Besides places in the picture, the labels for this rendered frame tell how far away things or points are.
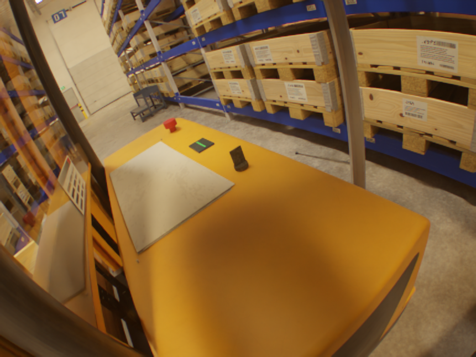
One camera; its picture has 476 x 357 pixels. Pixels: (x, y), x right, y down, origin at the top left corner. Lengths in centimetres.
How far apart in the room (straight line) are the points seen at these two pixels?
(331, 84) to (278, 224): 148
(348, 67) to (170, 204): 46
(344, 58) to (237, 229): 43
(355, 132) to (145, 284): 56
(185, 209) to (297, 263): 19
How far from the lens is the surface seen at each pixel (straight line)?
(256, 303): 24
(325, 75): 168
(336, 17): 56
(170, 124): 71
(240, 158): 40
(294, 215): 29
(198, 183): 41
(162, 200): 42
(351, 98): 60
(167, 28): 611
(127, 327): 71
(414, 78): 136
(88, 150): 76
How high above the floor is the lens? 110
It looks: 33 degrees down
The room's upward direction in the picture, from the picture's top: 22 degrees counter-clockwise
